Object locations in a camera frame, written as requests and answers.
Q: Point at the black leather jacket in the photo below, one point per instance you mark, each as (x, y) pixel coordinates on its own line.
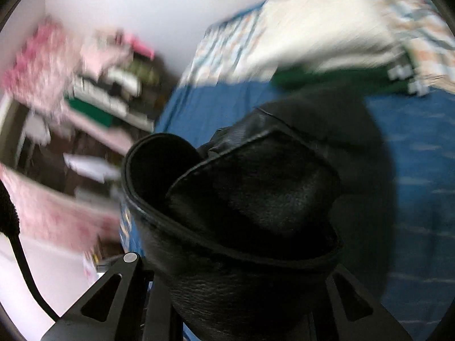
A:
(256, 199)

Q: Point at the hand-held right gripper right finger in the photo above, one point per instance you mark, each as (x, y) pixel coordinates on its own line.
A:
(376, 328)

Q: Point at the folded green garment white stripes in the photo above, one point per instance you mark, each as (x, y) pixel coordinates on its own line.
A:
(337, 78)

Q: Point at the pink clothes hanger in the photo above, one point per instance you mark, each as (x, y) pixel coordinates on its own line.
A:
(140, 44)

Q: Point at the pink floral cloth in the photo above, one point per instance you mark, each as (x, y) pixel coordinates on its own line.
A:
(53, 209)

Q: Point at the folded white fleece garment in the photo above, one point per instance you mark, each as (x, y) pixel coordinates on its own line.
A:
(327, 32)

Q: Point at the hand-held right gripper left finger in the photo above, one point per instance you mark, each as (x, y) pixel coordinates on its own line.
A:
(71, 326)

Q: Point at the plaid bed sheet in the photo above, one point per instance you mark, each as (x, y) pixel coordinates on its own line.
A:
(419, 17)

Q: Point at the blue striped bed sheet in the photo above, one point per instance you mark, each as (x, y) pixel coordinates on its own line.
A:
(419, 184)

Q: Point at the pile of hanging clothes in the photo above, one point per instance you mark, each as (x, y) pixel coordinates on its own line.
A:
(106, 78)

